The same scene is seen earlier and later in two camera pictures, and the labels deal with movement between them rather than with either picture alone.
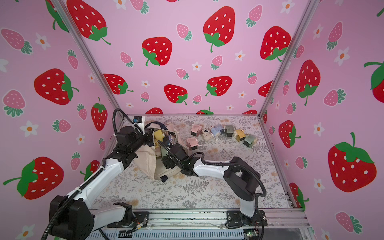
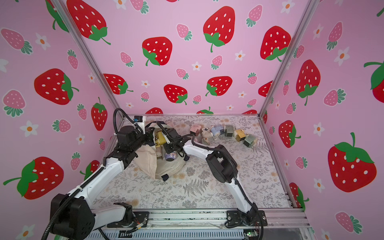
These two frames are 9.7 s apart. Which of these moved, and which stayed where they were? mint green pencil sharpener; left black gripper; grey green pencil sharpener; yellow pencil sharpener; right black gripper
Moved: right black gripper
Stayed: mint green pencil sharpener; grey green pencil sharpener; left black gripper; yellow pencil sharpener
